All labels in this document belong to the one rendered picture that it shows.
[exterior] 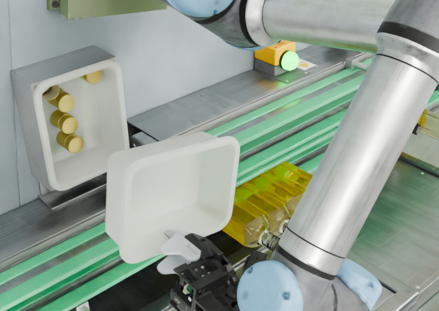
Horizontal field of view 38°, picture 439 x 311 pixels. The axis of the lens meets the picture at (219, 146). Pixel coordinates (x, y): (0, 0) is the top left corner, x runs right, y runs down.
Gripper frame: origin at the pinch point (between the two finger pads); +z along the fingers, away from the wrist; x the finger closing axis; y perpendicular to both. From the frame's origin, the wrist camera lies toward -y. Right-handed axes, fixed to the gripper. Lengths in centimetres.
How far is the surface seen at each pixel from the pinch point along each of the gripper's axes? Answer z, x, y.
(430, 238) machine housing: -14, 21, -67
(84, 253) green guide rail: 15.4, 12.1, 6.8
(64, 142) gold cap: 31.2, -1.3, 2.0
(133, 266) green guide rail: 12.9, 18.3, -2.7
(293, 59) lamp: 26, -9, -54
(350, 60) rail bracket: 22, -8, -71
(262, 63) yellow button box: 33, -6, -52
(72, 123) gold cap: 30.1, -5.6, 0.9
